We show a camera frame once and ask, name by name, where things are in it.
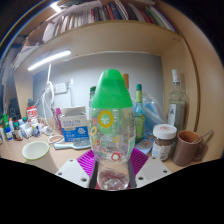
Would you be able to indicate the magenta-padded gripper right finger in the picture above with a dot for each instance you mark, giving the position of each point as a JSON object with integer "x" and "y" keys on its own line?
{"x": 151, "y": 170}

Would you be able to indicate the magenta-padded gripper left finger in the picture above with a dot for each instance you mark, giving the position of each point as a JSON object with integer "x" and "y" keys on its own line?
{"x": 71, "y": 171}

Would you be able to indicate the clear bottle with green cap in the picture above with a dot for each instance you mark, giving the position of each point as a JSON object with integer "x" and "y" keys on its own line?
{"x": 111, "y": 96}

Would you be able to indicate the pale blue handheld brush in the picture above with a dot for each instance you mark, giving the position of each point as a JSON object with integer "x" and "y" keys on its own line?
{"x": 66, "y": 145}

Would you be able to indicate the brown jar with white lid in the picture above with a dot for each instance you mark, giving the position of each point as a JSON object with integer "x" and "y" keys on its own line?
{"x": 163, "y": 141}

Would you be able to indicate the brown mug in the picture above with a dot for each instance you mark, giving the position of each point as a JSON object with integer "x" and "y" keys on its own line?
{"x": 186, "y": 148}

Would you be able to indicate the white and blue carton box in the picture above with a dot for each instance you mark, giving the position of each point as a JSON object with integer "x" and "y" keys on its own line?
{"x": 74, "y": 126}

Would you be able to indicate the magenta box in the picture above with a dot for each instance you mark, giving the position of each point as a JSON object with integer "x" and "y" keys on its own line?
{"x": 58, "y": 120}

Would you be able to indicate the white bottle with blue label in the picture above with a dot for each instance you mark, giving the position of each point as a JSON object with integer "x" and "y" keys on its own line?
{"x": 36, "y": 130}

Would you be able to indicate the green glass bottle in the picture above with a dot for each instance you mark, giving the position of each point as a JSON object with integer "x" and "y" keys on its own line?
{"x": 139, "y": 116}

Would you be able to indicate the clear blue plastic bag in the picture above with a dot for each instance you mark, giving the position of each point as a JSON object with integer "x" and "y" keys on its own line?
{"x": 153, "y": 111}

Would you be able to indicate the metal spoon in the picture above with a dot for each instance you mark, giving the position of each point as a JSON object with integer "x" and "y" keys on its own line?
{"x": 205, "y": 135}

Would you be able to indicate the dark jar with green lid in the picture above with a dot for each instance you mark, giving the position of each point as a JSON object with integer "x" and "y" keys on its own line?
{"x": 17, "y": 131}

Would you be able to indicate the tall clear glass bottle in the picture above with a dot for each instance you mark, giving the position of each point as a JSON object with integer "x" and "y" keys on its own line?
{"x": 176, "y": 106}

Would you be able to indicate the red and white container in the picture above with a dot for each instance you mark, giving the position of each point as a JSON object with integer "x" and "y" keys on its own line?
{"x": 32, "y": 114}

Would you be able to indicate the green plastic container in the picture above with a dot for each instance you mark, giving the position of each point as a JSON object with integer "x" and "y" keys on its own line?
{"x": 5, "y": 120}

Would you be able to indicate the white light bar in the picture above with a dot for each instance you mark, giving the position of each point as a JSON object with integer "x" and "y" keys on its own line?
{"x": 50, "y": 60}

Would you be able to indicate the ceiling light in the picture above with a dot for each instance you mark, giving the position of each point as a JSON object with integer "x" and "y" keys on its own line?
{"x": 55, "y": 6}

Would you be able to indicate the white wall socket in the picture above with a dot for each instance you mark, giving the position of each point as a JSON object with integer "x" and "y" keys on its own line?
{"x": 60, "y": 88}

